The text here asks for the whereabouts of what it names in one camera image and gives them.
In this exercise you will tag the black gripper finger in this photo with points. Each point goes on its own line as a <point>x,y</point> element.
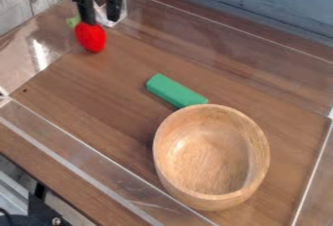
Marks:
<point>114,9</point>
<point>86,11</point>

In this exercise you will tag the red toy strawberry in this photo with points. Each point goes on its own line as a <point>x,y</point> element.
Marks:
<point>90,35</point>

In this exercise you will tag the green rectangular block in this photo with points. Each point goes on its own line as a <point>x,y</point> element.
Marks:
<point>173,92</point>

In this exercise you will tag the wooden bowl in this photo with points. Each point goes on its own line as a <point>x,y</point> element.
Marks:
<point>212,156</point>

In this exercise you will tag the clear acrylic back wall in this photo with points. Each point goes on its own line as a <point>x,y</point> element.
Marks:
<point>279,69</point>

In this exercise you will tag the clear acrylic wall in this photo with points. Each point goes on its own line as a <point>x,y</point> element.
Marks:
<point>279,69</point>
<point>315,210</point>
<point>110,194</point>

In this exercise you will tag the clear acrylic front wall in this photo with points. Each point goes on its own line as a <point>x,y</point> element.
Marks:
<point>110,194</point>

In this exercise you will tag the black clamp with cable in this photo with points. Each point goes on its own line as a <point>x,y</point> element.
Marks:
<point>29,212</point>

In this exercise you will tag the clear acrylic right wall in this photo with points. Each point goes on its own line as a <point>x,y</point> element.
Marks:
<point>315,210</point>

